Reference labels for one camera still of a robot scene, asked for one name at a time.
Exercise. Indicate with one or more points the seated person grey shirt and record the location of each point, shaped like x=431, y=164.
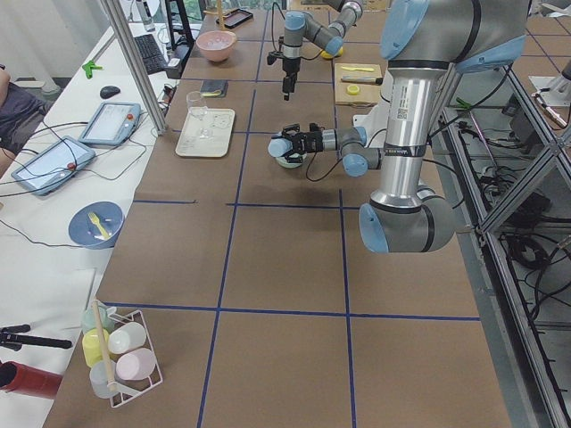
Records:
x=21, y=113

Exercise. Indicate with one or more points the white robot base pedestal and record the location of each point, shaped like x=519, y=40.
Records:
x=377, y=117

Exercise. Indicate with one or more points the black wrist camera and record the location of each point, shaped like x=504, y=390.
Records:
x=274, y=56

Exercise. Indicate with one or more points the black computer mouse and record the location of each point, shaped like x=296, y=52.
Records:
x=108, y=92

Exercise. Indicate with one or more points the white wire cup rack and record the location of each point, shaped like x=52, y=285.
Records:
x=131, y=390

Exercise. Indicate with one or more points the blue bowl on side table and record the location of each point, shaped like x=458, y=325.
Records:
x=82, y=232

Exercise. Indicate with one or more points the far blue teach pendant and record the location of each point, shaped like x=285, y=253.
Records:
x=111, y=124

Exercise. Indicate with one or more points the grey folded cloth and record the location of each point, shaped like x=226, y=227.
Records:
x=216, y=88

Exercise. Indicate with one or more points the half lemon slice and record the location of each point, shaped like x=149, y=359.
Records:
x=353, y=89

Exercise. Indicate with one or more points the wooden cutting board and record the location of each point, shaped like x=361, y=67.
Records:
x=368, y=93

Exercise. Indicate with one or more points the yellow plastic fork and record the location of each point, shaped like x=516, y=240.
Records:
x=96, y=221

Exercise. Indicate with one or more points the wooden cup stand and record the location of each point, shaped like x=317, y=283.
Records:
x=215, y=8

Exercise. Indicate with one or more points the pink cup in rack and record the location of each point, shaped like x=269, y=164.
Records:
x=136, y=364

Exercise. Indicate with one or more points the near blue teach pendant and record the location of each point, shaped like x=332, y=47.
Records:
x=53, y=166

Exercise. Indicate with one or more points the black keyboard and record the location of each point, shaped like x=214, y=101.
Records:
x=150, y=53

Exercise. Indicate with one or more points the green clamp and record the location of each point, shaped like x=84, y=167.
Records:
x=89, y=68

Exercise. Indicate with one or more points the white cup in rack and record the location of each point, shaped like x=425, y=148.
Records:
x=128, y=337

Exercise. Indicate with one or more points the green ceramic bowl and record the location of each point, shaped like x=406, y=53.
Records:
x=292, y=162

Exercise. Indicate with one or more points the light blue plastic cup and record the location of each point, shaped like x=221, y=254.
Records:
x=279, y=147

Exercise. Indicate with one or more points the clear cup in rack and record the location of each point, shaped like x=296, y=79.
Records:
x=99, y=381

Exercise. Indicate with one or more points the cream bear tray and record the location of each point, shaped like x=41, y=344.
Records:
x=220, y=122

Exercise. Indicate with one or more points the black tray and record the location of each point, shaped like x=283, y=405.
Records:
x=236, y=18

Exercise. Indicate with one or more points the clear wine glass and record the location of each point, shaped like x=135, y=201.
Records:
x=197, y=107

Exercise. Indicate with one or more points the yellow plastic knife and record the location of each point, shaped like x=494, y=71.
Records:
x=360, y=69

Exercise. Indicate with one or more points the wooden rack handle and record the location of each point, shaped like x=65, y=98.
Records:
x=103, y=344

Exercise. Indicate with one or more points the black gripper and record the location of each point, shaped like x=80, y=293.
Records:
x=290, y=65
x=312, y=140

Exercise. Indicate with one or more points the red bottle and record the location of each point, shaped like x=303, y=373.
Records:
x=28, y=380

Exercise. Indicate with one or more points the yellow cup in rack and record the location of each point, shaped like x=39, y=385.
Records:
x=91, y=347

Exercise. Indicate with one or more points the aluminium frame post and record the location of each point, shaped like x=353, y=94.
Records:
x=136, y=66

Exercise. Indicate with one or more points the blue teach pendant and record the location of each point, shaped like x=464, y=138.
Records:
x=111, y=124
x=53, y=166

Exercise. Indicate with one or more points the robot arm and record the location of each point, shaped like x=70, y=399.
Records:
x=421, y=40
x=300, y=25

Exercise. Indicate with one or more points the pink bowl with ice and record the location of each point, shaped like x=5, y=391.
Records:
x=216, y=45

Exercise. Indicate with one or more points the green cup in rack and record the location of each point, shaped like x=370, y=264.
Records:
x=88, y=319

